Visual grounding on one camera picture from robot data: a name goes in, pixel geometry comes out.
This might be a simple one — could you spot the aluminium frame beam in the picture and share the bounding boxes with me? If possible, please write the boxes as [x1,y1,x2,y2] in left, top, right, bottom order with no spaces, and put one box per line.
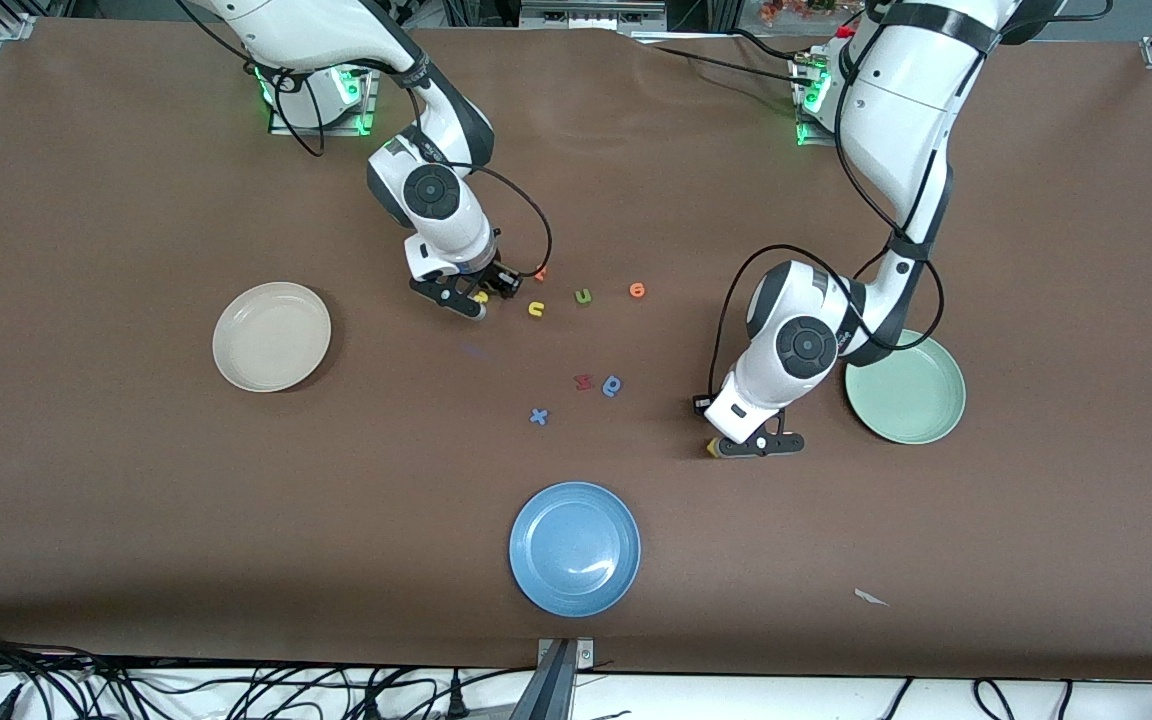
[519,0,669,33]

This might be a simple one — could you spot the blue round plate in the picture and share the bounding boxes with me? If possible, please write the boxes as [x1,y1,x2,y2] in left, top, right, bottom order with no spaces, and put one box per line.
[508,481,642,619]

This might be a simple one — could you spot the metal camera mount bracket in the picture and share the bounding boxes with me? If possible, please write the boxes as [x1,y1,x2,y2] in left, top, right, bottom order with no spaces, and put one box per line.
[511,637,597,720]

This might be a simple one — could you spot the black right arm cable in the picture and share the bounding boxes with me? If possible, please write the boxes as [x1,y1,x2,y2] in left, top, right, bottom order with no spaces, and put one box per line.
[256,60,554,281]

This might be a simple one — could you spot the brown table cover sheet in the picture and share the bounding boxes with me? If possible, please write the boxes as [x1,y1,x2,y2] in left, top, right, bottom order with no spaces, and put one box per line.
[0,17,1152,683]

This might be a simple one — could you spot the orange artificial flowers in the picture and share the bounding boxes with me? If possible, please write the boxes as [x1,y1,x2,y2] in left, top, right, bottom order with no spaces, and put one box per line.
[758,0,842,28]

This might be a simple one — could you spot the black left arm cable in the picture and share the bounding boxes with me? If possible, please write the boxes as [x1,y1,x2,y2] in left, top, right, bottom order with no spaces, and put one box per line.
[708,0,1117,401]

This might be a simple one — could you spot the green round plate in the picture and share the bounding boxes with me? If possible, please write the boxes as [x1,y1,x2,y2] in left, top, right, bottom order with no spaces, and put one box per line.
[844,328,967,446]

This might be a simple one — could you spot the black base power cable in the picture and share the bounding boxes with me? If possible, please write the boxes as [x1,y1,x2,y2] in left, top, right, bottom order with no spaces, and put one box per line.
[636,28,822,91]

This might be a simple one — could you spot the beige round plate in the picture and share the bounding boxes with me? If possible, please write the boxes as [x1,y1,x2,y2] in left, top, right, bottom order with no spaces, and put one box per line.
[212,281,333,394]

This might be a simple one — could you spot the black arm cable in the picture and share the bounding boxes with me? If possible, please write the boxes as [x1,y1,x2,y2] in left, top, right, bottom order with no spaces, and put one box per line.
[256,60,554,281]
[708,0,1117,401]

